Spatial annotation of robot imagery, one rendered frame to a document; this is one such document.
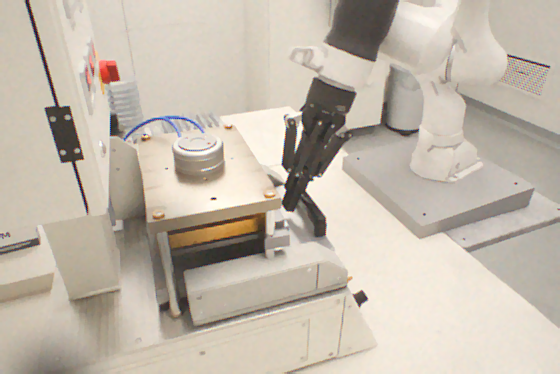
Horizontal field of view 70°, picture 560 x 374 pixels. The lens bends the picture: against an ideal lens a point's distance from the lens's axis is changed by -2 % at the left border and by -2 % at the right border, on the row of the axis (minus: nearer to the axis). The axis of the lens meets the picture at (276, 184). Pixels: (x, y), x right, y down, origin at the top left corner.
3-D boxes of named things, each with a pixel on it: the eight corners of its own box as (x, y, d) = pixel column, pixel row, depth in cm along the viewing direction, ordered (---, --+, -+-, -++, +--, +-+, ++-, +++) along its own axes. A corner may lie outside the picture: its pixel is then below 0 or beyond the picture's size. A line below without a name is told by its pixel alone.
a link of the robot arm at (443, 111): (405, 110, 128) (416, 29, 114) (466, 124, 118) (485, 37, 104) (391, 123, 121) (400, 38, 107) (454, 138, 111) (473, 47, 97)
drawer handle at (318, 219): (316, 238, 71) (317, 219, 69) (286, 193, 83) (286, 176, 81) (326, 235, 71) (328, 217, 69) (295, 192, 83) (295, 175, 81)
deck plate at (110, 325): (38, 379, 53) (35, 375, 53) (63, 227, 81) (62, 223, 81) (351, 294, 66) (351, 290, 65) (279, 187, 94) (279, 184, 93)
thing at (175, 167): (110, 286, 54) (87, 206, 47) (111, 176, 79) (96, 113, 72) (281, 248, 61) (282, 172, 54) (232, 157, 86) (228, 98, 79)
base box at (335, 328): (75, 443, 62) (41, 376, 53) (87, 279, 93) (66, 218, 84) (378, 346, 77) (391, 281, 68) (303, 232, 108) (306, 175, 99)
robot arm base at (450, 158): (448, 144, 137) (456, 105, 130) (494, 169, 123) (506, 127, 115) (395, 160, 130) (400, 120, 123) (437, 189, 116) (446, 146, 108)
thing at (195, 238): (160, 259, 59) (149, 205, 54) (148, 184, 77) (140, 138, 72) (272, 235, 64) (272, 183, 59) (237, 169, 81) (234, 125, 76)
